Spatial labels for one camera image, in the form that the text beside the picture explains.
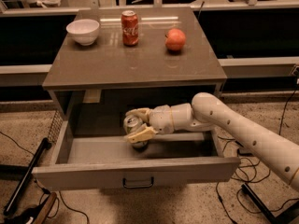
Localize red apple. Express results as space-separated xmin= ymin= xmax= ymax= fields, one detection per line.
xmin=165 ymin=28 xmax=186 ymax=51

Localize white bowl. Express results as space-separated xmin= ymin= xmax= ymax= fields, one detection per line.
xmin=66 ymin=19 xmax=100 ymax=46

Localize black stand leg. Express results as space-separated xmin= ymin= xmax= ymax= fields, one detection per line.
xmin=241 ymin=183 xmax=299 ymax=224
xmin=1 ymin=137 xmax=51 ymax=217

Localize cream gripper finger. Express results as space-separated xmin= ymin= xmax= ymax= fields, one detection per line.
xmin=125 ymin=124 xmax=158 ymax=144
xmin=126 ymin=107 xmax=150 ymax=119

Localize wooden plank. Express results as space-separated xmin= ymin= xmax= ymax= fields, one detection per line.
xmin=31 ymin=192 xmax=57 ymax=224

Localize red coca-cola can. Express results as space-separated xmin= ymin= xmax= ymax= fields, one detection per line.
xmin=121 ymin=10 xmax=138 ymax=46

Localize black cables on floor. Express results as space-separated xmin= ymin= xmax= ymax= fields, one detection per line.
xmin=215 ymin=87 xmax=299 ymax=224

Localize black stand leg left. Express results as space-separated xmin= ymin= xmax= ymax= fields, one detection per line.
xmin=1 ymin=137 xmax=51 ymax=217

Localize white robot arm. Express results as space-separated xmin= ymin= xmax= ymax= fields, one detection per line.
xmin=123 ymin=92 xmax=299 ymax=190

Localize black drawer handle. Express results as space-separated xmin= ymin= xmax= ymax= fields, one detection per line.
xmin=122 ymin=177 xmax=154 ymax=189

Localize open grey top drawer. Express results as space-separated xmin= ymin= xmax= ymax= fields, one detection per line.
xmin=32 ymin=87 xmax=241 ymax=191

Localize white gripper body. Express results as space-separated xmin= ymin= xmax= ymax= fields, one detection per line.
xmin=149 ymin=105 xmax=174 ymax=134

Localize black stand leg right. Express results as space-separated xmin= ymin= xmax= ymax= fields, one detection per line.
xmin=241 ymin=183 xmax=299 ymax=224

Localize green 7up can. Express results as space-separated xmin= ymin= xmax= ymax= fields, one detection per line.
xmin=123 ymin=115 xmax=147 ymax=149

